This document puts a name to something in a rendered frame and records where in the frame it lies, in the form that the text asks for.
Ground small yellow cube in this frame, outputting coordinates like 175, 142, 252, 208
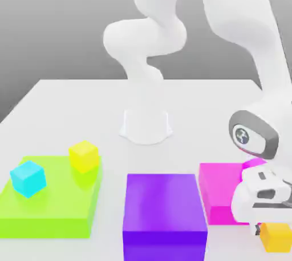
68, 140, 100, 174

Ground small orange cube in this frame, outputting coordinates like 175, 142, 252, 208
259, 222, 292, 254

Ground large purple box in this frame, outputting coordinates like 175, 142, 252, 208
122, 173, 209, 261

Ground large magenta box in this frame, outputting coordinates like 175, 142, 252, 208
198, 162, 262, 226

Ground small cyan cube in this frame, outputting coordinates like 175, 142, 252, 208
9, 160, 47, 199

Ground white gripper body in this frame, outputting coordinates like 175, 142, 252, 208
230, 185, 292, 224

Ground large green box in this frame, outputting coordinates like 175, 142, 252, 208
0, 155, 103, 239

